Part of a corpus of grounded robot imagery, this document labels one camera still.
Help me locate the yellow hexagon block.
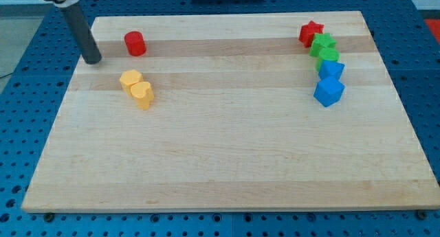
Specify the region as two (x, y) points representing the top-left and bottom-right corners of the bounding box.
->
(119, 69), (144, 97)

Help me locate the blue cube block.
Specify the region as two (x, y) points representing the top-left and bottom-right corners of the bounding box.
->
(313, 76), (345, 107)

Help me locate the wooden board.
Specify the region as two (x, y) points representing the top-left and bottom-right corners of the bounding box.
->
(22, 11), (439, 213)

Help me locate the red cylinder block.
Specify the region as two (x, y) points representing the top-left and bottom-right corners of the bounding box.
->
(124, 31), (147, 56)

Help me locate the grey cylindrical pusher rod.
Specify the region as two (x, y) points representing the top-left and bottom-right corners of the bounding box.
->
(60, 3), (102, 65)

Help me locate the blue pentagon block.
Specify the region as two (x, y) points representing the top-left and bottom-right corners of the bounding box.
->
(318, 60), (345, 80)

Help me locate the yellow heart block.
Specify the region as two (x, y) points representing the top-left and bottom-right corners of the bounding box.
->
(130, 81), (155, 110)

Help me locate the red star block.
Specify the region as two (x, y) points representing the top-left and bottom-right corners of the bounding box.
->
(298, 21), (325, 47)

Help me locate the green cylinder block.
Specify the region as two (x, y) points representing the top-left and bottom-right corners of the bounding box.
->
(315, 47), (340, 71)

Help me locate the green star block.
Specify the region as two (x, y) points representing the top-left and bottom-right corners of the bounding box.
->
(309, 33), (338, 57)

